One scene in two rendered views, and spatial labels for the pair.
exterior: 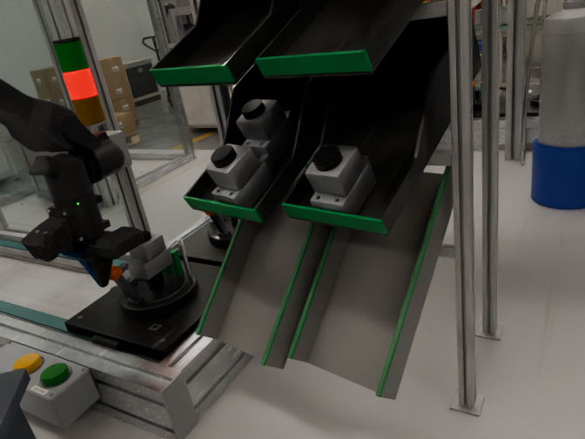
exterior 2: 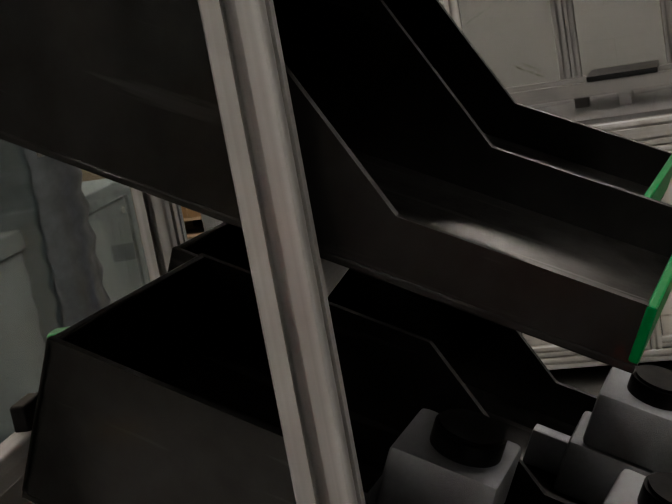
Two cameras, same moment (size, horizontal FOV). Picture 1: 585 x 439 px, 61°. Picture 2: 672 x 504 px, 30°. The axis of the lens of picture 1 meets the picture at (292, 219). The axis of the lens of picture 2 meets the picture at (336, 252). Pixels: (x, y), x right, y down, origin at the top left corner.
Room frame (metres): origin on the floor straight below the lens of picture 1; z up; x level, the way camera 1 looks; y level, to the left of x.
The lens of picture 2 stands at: (0.83, 0.46, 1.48)
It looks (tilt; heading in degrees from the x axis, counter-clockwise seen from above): 12 degrees down; 250
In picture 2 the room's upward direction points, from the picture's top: 10 degrees counter-clockwise
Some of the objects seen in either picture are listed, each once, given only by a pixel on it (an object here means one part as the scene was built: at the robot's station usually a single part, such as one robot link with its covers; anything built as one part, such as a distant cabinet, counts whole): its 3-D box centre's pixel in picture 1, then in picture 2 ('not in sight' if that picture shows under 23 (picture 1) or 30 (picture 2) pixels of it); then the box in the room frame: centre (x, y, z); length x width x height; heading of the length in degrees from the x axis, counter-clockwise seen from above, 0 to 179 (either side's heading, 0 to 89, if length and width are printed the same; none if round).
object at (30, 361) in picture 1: (28, 365); not in sight; (0.65, 0.45, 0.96); 0.04 x 0.04 x 0.02
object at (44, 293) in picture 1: (77, 291); not in sight; (0.97, 0.49, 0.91); 0.84 x 0.28 x 0.10; 56
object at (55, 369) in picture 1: (56, 376); not in sight; (0.61, 0.39, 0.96); 0.04 x 0.04 x 0.02
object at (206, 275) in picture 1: (162, 300); not in sight; (0.79, 0.26, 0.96); 0.24 x 0.24 x 0.02; 56
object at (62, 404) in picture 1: (35, 381); not in sight; (0.65, 0.45, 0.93); 0.21 x 0.07 x 0.06; 56
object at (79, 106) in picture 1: (89, 110); not in sight; (0.99, 0.35, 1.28); 0.05 x 0.05 x 0.05
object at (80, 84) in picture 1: (80, 84); not in sight; (0.99, 0.35, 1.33); 0.05 x 0.05 x 0.05
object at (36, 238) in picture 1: (51, 234); not in sight; (0.66, 0.34, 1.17); 0.07 x 0.07 x 0.06; 54
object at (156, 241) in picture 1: (151, 249); not in sight; (0.79, 0.25, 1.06); 0.08 x 0.04 x 0.07; 146
